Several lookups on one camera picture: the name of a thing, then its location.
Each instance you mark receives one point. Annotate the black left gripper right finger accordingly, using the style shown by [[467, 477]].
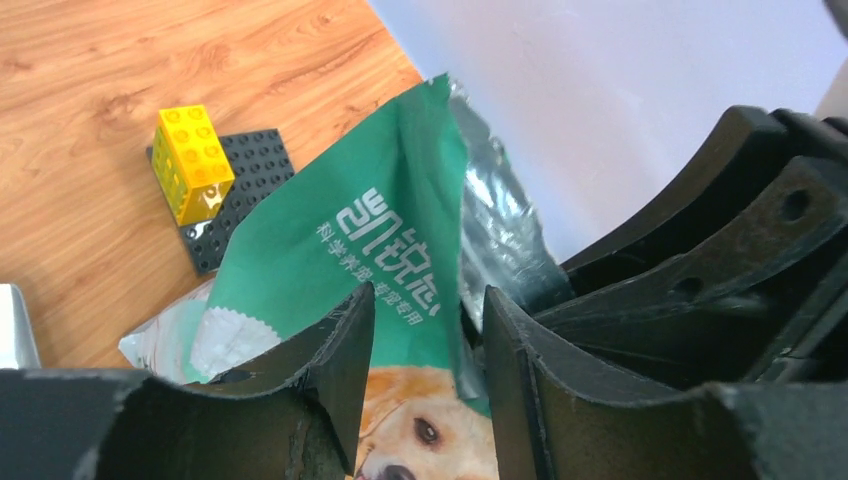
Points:
[[559, 412]]

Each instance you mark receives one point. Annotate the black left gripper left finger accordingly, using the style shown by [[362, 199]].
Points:
[[291, 413]]

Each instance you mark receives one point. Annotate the green pet food bag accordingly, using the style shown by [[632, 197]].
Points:
[[420, 202]]

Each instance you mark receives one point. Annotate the grey metal food scoop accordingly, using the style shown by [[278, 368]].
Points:
[[18, 345]]

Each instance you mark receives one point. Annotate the yellow building block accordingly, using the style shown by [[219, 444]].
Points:
[[190, 164]]

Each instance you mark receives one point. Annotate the dark grey building baseplate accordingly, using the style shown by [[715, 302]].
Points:
[[260, 164]]

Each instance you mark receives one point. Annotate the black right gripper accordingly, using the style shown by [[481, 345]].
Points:
[[764, 299]]

